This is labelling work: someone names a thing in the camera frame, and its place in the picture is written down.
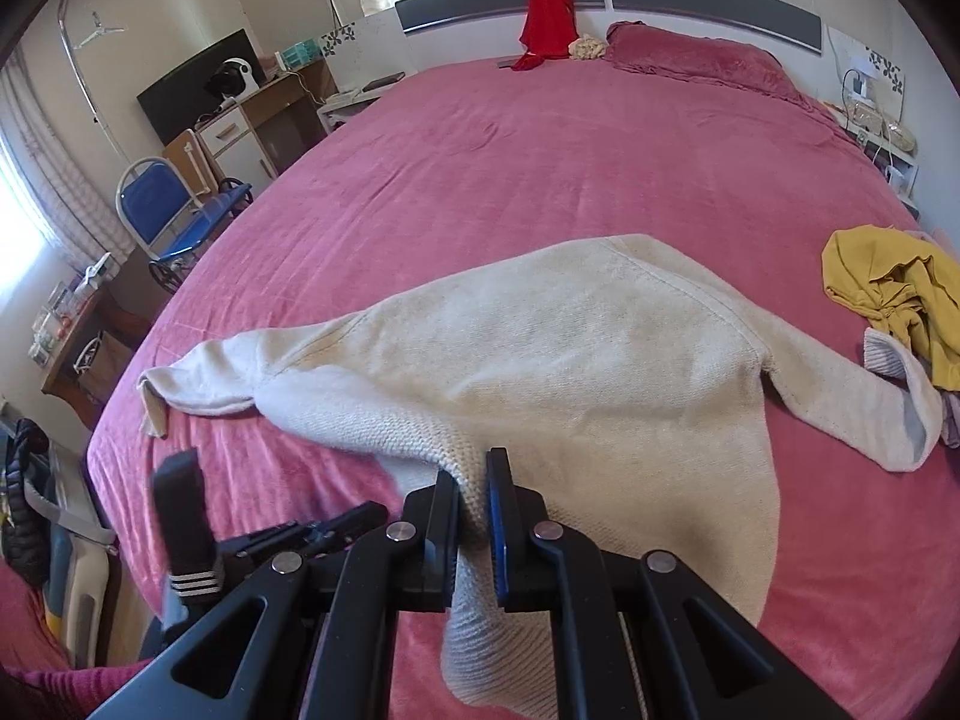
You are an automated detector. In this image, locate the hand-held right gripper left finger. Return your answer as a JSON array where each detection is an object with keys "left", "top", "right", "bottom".
[{"left": 86, "top": 469, "right": 460, "bottom": 720}]

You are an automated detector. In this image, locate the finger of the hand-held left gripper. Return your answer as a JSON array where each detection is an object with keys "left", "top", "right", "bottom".
[{"left": 154, "top": 448, "right": 389, "bottom": 601}]

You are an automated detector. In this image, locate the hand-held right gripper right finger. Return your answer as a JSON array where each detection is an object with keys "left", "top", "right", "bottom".
[{"left": 487, "top": 448, "right": 852, "bottom": 720}]

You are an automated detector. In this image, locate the beige knit sweater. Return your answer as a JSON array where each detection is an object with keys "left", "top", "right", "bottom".
[{"left": 137, "top": 234, "right": 944, "bottom": 710}]

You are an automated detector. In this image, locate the black puffer jacket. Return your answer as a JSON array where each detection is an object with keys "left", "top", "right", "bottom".
[{"left": 0, "top": 418, "right": 52, "bottom": 590}]

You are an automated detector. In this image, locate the brown paper bag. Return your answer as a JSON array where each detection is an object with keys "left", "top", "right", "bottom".
[{"left": 73, "top": 330, "right": 136, "bottom": 402}]

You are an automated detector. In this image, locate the wooden side table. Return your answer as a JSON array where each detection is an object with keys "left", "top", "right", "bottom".
[{"left": 30, "top": 270, "right": 155, "bottom": 432}]

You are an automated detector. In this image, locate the person's maroon top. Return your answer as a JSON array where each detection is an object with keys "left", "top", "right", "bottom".
[{"left": 0, "top": 559, "right": 162, "bottom": 720}]

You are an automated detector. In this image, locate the blue wheeled cart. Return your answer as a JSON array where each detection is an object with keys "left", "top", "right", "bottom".
[{"left": 146, "top": 178, "right": 254, "bottom": 295}]

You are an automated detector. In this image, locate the bright window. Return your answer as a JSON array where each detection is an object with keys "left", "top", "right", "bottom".
[{"left": 0, "top": 157, "right": 46, "bottom": 271}]

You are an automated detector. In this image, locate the patterned beige curtain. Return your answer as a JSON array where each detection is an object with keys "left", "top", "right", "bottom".
[{"left": 0, "top": 52, "right": 113, "bottom": 278}]

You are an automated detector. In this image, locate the tan wooden board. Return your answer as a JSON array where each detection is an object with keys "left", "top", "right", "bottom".
[{"left": 161, "top": 127, "right": 218, "bottom": 196}]

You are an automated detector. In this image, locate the white drawer cabinet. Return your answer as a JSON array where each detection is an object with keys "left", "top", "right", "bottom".
[{"left": 196, "top": 101, "right": 275, "bottom": 188}]

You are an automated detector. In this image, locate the pink bed blanket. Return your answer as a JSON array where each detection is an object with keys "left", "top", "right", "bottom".
[{"left": 86, "top": 52, "right": 960, "bottom": 720}]

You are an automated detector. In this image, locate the black television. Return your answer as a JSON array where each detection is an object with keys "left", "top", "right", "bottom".
[{"left": 136, "top": 28, "right": 260, "bottom": 147}]

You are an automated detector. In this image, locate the wooden desk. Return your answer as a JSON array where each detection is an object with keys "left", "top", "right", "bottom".
[{"left": 238, "top": 58, "right": 338, "bottom": 175}]

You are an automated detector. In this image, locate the light pink knit sweater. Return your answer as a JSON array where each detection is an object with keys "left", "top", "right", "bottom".
[{"left": 862, "top": 326, "right": 960, "bottom": 449}]

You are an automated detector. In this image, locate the white bedside table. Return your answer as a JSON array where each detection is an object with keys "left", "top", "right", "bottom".
[{"left": 316, "top": 71, "right": 410, "bottom": 132}]

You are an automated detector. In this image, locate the yellow garment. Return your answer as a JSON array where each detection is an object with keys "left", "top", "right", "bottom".
[{"left": 821, "top": 225, "right": 960, "bottom": 391}]

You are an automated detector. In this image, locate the teal tissue pack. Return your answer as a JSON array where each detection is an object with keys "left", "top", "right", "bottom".
[{"left": 274, "top": 40, "right": 322, "bottom": 70}]

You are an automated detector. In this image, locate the white ceiling fan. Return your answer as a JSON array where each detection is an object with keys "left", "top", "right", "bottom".
[{"left": 71, "top": 10, "right": 127, "bottom": 51}]

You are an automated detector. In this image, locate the pink pillow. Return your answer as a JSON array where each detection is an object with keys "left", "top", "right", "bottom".
[{"left": 604, "top": 21, "right": 803, "bottom": 102}]

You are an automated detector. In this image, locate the red cloth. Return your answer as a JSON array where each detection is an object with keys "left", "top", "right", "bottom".
[{"left": 512, "top": 0, "right": 578, "bottom": 74}]

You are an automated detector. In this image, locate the clear glass container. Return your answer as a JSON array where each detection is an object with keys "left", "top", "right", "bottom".
[{"left": 844, "top": 101, "right": 917, "bottom": 152}]

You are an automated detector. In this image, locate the grey white headboard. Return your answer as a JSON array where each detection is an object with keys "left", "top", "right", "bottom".
[{"left": 395, "top": 0, "right": 824, "bottom": 68}]

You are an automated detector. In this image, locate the white bedside shelf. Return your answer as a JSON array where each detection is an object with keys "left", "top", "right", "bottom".
[{"left": 825, "top": 24, "right": 922, "bottom": 220}]

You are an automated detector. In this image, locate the curved metal rail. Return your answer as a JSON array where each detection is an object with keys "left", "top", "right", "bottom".
[{"left": 58, "top": 0, "right": 125, "bottom": 166}]

